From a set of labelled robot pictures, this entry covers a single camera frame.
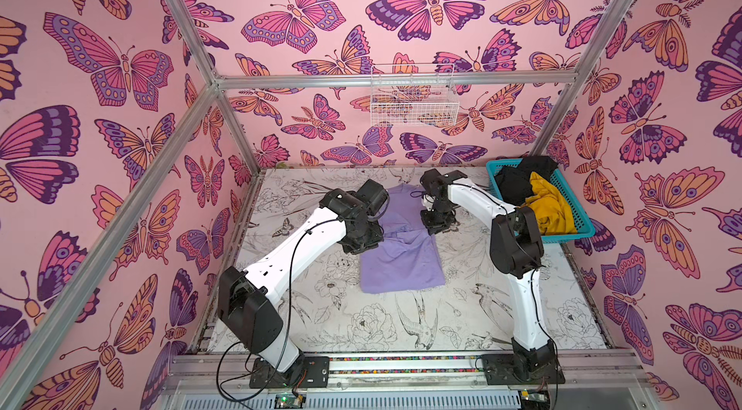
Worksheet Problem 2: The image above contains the lavender purple t-shirt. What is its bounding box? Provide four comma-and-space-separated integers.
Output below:
359, 184, 446, 294

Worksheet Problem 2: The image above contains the teal plastic laundry basket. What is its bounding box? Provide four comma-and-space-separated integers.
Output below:
486, 158, 595, 244

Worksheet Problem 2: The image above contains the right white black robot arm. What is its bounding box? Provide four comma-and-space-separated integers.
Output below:
420, 168, 558, 381

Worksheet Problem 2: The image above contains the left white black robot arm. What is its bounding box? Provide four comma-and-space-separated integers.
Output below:
218, 179, 388, 376

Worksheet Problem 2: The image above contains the black t-shirt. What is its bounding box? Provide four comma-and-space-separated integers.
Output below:
494, 156, 558, 205

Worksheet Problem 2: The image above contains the mustard yellow t-shirt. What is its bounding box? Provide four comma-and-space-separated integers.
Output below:
525, 172, 577, 236

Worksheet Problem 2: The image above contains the white wire wall basket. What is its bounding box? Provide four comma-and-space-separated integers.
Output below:
368, 69, 460, 128

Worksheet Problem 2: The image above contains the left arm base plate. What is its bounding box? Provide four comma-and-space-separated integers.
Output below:
249, 356, 330, 390

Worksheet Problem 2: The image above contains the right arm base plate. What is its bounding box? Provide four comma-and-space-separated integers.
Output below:
480, 353, 566, 386

